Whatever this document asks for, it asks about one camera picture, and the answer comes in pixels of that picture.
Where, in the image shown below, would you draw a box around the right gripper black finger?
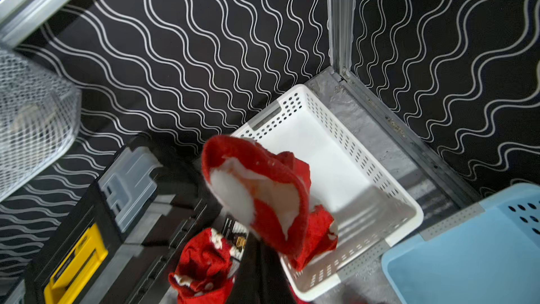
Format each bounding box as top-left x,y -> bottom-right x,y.
226,234 -> 291,304

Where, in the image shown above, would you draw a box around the red penguin sock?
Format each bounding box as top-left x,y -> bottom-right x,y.
201,135 -> 339,271

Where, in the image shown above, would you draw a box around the red santa sock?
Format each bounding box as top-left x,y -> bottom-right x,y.
168,228 -> 238,303

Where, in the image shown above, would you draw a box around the white perforated plastic basket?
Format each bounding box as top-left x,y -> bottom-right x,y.
234,84 -> 424,301

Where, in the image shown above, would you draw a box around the right light blue basket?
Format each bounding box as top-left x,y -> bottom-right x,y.
382,183 -> 539,303

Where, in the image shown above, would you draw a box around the black board yellow connectors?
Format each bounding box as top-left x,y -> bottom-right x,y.
222,215 -> 249,261

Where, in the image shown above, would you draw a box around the black toolbox yellow handle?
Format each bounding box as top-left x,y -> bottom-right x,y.
22,135 -> 220,303

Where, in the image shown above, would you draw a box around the clear wall-mounted basket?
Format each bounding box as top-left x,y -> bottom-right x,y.
1,46 -> 82,199

